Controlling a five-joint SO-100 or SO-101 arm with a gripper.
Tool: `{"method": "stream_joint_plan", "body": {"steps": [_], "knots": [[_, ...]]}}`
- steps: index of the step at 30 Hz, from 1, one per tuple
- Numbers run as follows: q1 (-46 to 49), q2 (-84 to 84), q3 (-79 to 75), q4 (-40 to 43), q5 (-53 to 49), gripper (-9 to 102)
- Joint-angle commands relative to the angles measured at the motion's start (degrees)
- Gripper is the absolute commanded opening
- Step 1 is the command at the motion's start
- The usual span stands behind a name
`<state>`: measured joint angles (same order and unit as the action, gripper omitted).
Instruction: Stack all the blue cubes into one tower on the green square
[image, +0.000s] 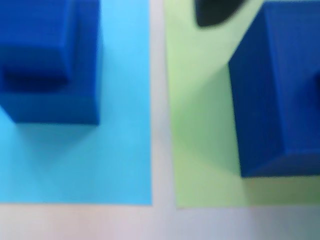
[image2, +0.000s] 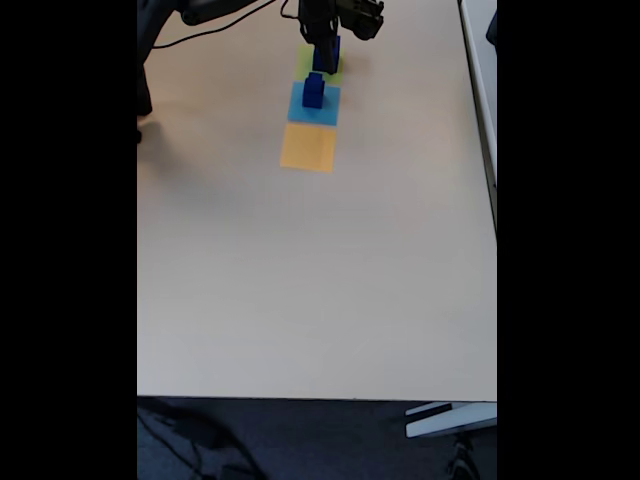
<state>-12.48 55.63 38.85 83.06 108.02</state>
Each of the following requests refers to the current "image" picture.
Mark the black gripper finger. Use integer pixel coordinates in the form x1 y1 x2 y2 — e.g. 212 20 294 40
194 0 248 28

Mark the large blue cube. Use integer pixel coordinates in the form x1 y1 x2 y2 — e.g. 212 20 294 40
228 1 320 179

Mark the medium blue cube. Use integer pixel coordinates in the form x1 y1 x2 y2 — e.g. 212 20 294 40
0 0 103 126

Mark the small blue cube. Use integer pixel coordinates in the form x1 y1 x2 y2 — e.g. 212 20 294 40
0 0 76 88

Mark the green paper square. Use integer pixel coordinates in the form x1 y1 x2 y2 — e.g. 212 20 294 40
163 0 320 209

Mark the light blue paper square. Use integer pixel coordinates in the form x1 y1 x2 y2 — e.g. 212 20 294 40
0 0 153 206

